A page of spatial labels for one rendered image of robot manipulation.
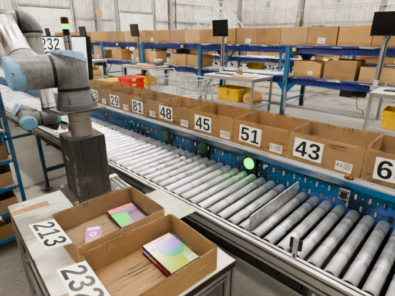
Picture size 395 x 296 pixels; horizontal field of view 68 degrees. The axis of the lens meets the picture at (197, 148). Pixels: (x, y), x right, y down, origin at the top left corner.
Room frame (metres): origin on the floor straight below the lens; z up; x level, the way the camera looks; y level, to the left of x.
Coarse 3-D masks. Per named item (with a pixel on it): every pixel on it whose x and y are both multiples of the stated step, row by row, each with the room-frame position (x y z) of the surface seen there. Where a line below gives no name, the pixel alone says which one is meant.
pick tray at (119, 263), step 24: (168, 216) 1.04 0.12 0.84; (120, 240) 0.90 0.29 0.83; (144, 240) 0.96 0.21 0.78; (192, 240) 0.94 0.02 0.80; (96, 264) 0.83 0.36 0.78; (120, 264) 0.85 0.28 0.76; (144, 264) 0.85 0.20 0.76; (192, 264) 0.76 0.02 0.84; (216, 264) 0.84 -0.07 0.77; (120, 288) 0.74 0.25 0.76; (144, 288) 0.74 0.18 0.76; (168, 288) 0.70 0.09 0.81
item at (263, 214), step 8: (296, 184) 1.40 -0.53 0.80; (288, 192) 1.34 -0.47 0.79; (296, 192) 1.41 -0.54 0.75; (272, 200) 1.22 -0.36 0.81; (280, 200) 1.28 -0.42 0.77; (288, 200) 1.34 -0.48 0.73; (264, 208) 1.17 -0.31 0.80; (272, 208) 1.22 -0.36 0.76; (256, 216) 1.12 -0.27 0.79; (264, 216) 1.17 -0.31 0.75; (256, 224) 1.13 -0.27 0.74
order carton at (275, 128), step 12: (240, 120) 1.79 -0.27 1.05; (252, 120) 1.99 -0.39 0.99; (264, 120) 2.00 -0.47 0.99; (276, 120) 1.94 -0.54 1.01; (288, 120) 1.88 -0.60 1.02; (300, 120) 1.82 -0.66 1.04; (264, 132) 1.67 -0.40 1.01; (276, 132) 1.62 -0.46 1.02; (288, 132) 1.57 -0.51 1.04; (252, 144) 1.73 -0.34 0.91; (264, 144) 1.67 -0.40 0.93; (288, 144) 1.57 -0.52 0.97
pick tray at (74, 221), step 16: (112, 192) 1.23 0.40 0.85; (128, 192) 1.28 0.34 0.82; (80, 208) 1.12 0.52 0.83; (96, 208) 1.17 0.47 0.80; (112, 208) 1.22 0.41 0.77; (144, 208) 1.21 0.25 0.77; (160, 208) 1.11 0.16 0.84; (64, 224) 1.06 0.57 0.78; (80, 224) 1.10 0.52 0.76; (96, 224) 1.10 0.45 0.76; (112, 224) 1.10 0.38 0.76; (144, 224) 1.02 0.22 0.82; (80, 240) 0.99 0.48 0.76; (96, 240) 0.88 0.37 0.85; (80, 256) 0.83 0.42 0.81
